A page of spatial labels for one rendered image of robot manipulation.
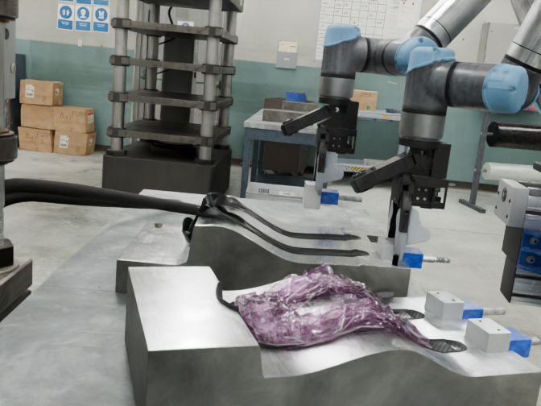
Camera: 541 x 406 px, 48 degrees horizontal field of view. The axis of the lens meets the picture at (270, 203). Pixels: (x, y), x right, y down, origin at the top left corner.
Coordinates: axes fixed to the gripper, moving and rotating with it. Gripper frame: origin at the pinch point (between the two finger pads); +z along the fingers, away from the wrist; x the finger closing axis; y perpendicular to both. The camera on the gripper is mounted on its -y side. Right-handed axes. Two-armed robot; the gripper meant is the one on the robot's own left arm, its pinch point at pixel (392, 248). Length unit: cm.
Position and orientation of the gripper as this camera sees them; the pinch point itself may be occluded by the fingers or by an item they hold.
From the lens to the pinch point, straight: 113.4
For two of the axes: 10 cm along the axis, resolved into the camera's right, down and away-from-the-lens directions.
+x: 0.0, -2.1, 9.8
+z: -0.9, 9.7, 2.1
